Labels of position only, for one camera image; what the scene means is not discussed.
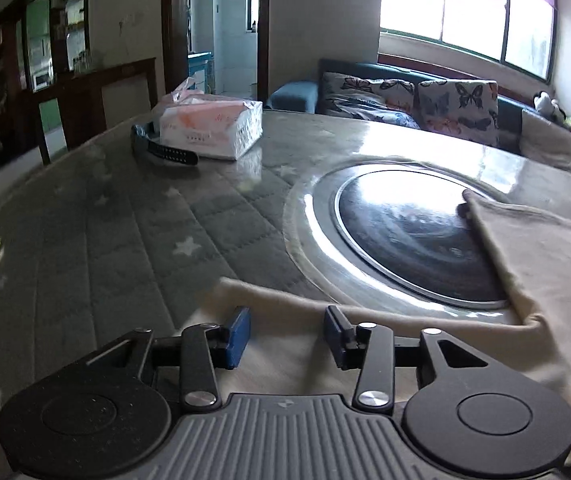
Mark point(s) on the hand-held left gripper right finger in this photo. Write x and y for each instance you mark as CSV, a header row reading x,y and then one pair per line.
x,y
334,342

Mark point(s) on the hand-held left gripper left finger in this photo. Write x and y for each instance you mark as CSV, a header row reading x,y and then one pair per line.
x,y
238,337

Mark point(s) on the beige garment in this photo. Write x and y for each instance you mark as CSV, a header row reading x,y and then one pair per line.
x,y
540,270

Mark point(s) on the round black cooktop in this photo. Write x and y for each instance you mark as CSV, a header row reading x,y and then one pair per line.
x,y
415,230

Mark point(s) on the black wristwatch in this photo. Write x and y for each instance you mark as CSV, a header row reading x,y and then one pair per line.
x,y
168,152

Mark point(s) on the white pink tissue pack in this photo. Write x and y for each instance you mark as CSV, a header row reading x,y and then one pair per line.
x,y
205,127

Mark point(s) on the butterfly print cushion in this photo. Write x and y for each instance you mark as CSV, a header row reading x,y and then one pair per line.
x,y
360,100
458,110

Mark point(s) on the blue footstool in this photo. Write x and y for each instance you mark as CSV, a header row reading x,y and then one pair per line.
x,y
293,96

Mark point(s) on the dark wooden chair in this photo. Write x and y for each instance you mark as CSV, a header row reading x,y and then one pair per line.
x,y
85,105

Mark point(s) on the dark teal sofa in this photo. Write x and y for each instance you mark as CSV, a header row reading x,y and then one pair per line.
x,y
508,112

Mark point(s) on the plain beige cushion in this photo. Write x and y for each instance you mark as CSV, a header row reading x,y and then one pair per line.
x,y
548,142

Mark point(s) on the plush toy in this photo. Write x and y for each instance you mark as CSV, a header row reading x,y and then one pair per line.
x,y
548,105

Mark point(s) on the white microwave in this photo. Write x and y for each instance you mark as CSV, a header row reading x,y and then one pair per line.
x,y
40,81

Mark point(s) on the dark wooden cabinet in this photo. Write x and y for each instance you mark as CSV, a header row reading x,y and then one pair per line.
x,y
10,60

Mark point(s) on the large window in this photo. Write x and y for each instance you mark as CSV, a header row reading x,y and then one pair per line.
x,y
465,5

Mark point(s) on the dark wooden door frame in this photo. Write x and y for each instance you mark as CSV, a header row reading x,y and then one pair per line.
x,y
173,20

